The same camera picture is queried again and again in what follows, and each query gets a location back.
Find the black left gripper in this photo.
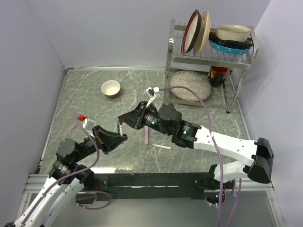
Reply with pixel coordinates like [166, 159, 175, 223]
[73, 124, 127, 162]

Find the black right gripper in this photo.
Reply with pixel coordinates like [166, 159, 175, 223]
[119, 101, 172, 136]

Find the pink highlighter pen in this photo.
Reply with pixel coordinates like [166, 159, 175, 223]
[144, 126, 149, 145]

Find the blue pen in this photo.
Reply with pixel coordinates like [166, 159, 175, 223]
[117, 120, 120, 133]

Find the thin white red pen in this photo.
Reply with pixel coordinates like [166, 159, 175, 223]
[152, 144, 172, 150]

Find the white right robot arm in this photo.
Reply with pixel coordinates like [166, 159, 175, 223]
[118, 101, 274, 188]

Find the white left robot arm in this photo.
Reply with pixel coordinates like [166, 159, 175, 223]
[6, 125, 127, 227]

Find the cream red bowl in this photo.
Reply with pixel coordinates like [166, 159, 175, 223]
[101, 80, 121, 98]

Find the black base bar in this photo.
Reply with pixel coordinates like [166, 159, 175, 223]
[84, 173, 220, 200]

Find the speckled grey plate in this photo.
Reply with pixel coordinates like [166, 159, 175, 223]
[169, 70, 212, 102]

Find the steel dish rack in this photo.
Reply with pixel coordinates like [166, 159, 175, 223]
[164, 19, 259, 114]

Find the red black cup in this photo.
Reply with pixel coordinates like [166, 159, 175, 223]
[207, 66, 228, 87]

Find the cream plate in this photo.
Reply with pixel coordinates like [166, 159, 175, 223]
[193, 10, 211, 56]

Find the blue dotted dish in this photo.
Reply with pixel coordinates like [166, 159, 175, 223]
[208, 39, 251, 55]

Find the red rimmed plate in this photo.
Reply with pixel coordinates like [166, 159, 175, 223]
[181, 9, 202, 55]

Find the black dish on rack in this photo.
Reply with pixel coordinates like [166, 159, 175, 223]
[209, 32, 253, 49]

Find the cream bowl on rack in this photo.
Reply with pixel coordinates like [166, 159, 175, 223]
[216, 25, 251, 42]

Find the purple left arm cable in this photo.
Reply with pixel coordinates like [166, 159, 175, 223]
[21, 118, 112, 225]

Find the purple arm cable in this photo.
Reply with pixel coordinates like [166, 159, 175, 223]
[21, 118, 112, 225]
[158, 86, 242, 227]

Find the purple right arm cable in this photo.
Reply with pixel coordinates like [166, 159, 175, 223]
[158, 86, 242, 227]

